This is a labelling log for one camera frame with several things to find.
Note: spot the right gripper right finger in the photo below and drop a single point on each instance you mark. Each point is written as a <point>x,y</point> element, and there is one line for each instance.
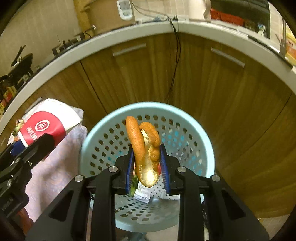
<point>208,202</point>

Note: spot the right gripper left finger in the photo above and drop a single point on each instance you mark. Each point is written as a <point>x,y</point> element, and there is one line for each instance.
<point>67,215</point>

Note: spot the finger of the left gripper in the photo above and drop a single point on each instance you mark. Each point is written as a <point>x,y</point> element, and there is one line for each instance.
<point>35,152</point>
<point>17,148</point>

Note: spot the red and white paper cup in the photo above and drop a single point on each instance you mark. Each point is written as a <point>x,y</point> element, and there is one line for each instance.
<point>52,117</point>

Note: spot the green vegetable scraps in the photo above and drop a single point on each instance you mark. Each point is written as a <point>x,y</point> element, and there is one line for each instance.
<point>134,185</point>

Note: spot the red plastic bag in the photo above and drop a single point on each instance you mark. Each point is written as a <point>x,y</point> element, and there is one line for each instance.
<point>159,169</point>

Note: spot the fried dough bread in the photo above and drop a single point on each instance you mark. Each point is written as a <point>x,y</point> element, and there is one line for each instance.
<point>144,150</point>

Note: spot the chrome kitchen faucet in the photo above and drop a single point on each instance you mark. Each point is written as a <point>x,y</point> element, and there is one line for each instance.
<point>283,40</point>

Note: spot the patterned orange tablecloth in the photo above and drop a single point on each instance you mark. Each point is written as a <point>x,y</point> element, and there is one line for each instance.
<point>52,174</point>

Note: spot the dark sauce bottles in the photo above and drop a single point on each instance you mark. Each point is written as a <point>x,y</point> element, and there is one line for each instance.
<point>7,94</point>

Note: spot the light blue laundry basket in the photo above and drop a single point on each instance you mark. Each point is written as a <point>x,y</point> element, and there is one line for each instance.
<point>183,138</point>

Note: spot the black wok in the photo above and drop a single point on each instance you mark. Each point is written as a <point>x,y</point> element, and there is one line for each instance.
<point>20,66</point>

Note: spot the black gas stove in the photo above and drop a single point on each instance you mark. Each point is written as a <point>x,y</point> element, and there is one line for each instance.
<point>67,45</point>

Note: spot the brown rice cooker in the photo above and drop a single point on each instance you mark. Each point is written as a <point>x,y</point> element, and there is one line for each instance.
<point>104,15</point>

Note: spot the white power meter plug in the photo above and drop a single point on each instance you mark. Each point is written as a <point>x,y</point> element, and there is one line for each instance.
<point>125,10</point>

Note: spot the yellow detergent bottle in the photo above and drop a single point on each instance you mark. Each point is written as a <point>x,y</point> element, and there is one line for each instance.
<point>290,46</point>

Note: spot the red container on sill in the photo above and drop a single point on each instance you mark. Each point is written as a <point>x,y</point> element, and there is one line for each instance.
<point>217,15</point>

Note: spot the white electric kettle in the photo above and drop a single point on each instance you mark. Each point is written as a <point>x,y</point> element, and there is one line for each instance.
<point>199,10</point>

